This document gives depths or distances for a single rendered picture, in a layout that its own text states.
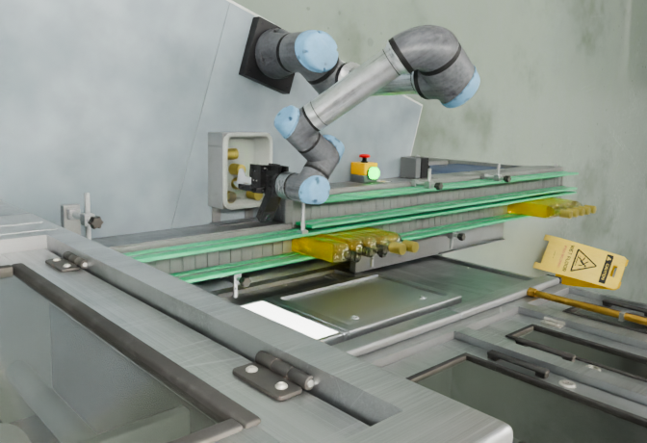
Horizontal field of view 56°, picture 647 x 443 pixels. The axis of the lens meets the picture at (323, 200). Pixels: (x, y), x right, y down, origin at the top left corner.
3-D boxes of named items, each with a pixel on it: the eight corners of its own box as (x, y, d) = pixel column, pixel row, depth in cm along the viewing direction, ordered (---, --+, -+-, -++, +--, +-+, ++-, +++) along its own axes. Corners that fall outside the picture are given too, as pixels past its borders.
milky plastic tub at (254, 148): (208, 206, 180) (224, 210, 174) (208, 131, 177) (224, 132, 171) (255, 201, 192) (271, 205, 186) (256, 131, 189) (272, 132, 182)
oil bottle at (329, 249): (291, 250, 188) (338, 265, 173) (291, 233, 187) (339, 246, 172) (304, 248, 192) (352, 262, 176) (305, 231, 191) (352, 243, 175)
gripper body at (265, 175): (269, 163, 177) (295, 166, 169) (268, 192, 179) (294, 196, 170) (247, 163, 172) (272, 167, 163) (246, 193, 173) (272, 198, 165)
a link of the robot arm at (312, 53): (293, 22, 177) (322, 18, 167) (320, 55, 185) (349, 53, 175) (271, 54, 174) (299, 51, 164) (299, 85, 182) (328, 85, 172)
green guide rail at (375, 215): (295, 224, 187) (312, 228, 181) (295, 221, 187) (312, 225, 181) (561, 187, 304) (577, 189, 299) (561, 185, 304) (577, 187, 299)
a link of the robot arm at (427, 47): (443, 15, 134) (272, 137, 149) (465, 50, 140) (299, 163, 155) (428, -5, 142) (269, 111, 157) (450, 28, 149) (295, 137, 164)
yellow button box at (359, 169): (349, 180, 220) (364, 183, 215) (349, 160, 219) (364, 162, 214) (362, 179, 225) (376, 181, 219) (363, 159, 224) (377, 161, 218)
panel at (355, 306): (116, 344, 142) (191, 396, 117) (116, 331, 141) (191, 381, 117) (376, 279, 202) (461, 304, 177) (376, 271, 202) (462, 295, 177)
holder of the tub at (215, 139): (208, 223, 182) (222, 227, 176) (207, 132, 178) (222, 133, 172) (254, 218, 193) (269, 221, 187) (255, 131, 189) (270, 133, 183)
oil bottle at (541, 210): (506, 212, 273) (567, 221, 252) (507, 200, 272) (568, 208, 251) (513, 211, 276) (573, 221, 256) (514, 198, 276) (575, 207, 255)
